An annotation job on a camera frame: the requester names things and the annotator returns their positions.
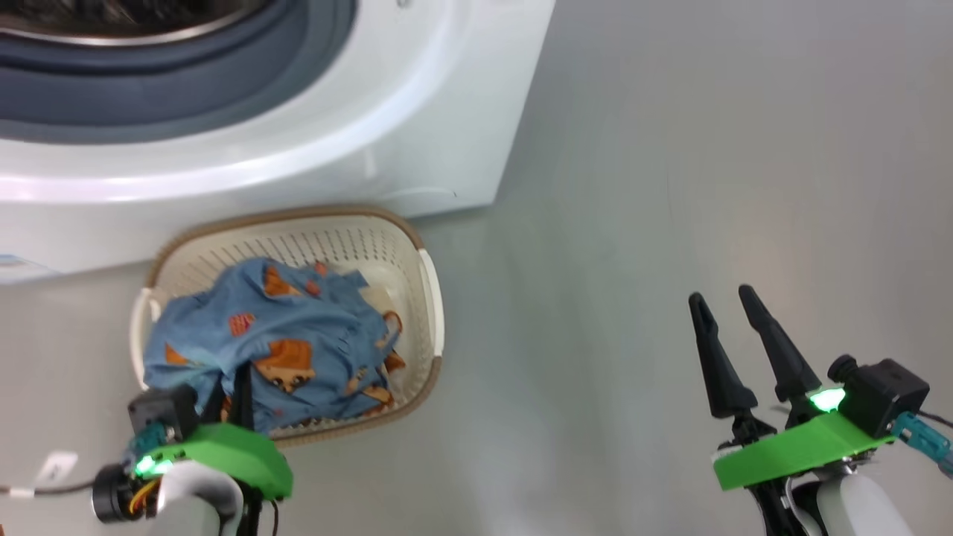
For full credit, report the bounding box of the blue cartoon print garment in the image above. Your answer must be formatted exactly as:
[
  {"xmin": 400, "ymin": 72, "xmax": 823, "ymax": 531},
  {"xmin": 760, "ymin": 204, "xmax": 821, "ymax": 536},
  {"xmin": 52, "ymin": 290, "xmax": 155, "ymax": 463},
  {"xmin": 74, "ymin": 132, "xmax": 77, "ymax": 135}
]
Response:
[{"xmin": 142, "ymin": 256, "xmax": 407, "ymax": 437}]

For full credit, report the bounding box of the teal right camera connector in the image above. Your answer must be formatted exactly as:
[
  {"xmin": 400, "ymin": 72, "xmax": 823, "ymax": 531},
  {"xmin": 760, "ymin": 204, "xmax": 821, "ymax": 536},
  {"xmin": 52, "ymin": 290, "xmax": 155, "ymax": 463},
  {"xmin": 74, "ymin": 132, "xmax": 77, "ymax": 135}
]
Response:
[{"xmin": 891, "ymin": 411, "xmax": 953, "ymax": 479}]

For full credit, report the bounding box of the teal camera connector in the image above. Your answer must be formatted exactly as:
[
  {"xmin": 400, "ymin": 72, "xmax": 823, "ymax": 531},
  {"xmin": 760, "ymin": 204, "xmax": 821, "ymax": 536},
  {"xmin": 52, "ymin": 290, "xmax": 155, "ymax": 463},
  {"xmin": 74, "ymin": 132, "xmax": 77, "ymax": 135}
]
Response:
[
  {"xmin": 891, "ymin": 411, "xmax": 953, "ymax": 479},
  {"xmin": 129, "ymin": 419, "xmax": 177, "ymax": 456}
]

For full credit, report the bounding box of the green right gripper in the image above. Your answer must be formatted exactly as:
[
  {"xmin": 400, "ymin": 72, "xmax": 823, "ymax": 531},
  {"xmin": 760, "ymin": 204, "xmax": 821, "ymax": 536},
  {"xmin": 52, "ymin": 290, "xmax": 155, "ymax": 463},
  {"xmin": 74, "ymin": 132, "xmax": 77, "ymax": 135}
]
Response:
[{"xmin": 688, "ymin": 284, "xmax": 895, "ymax": 493}]

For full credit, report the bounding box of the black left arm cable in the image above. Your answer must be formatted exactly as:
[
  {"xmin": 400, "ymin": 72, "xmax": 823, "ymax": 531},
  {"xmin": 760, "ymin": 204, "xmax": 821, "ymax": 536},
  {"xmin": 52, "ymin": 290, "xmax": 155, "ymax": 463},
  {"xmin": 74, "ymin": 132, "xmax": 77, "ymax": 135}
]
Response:
[{"xmin": 0, "ymin": 480, "xmax": 99, "ymax": 499}]

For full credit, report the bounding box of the white front-load washing machine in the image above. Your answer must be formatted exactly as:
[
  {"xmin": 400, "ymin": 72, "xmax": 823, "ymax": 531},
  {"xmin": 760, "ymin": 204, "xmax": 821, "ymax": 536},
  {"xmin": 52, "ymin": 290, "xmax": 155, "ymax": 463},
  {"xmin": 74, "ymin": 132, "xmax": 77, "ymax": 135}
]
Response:
[{"xmin": 0, "ymin": 0, "xmax": 556, "ymax": 285}]

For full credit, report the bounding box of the cream perforated laundry basket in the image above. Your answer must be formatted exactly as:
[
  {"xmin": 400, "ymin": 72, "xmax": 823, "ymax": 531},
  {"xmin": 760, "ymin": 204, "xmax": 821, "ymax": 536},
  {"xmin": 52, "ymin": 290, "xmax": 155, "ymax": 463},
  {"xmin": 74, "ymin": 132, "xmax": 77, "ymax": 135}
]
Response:
[{"xmin": 130, "ymin": 205, "xmax": 446, "ymax": 448}]

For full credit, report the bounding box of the blue white energy label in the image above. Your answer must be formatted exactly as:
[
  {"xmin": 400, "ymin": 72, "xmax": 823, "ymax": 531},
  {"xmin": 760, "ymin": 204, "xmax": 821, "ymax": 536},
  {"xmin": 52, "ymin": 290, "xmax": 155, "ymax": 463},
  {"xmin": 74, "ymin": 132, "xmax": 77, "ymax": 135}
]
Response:
[{"xmin": 0, "ymin": 253, "xmax": 62, "ymax": 286}]

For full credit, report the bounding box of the teal left camera connector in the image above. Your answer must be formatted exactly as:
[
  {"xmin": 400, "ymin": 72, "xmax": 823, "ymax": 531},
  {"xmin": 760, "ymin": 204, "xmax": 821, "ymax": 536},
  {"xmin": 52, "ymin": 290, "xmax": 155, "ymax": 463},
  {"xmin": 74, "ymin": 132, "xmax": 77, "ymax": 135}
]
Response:
[{"xmin": 129, "ymin": 419, "xmax": 177, "ymax": 456}]

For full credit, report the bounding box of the white paper tag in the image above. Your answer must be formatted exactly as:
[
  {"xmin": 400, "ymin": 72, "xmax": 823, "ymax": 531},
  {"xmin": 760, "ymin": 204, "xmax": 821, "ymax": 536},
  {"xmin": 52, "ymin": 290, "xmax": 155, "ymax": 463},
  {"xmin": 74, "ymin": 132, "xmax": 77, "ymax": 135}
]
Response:
[{"xmin": 36, "ymin": 451, "xmax": 80, "ymax": 484}]

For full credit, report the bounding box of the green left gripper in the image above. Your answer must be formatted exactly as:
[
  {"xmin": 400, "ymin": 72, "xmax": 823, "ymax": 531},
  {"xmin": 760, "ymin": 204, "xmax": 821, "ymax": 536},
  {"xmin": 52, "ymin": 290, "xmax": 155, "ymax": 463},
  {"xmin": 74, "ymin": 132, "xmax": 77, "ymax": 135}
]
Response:
[{"xmin": 92, "ymin": 362, "xmax": 294, "ymax": 523}]

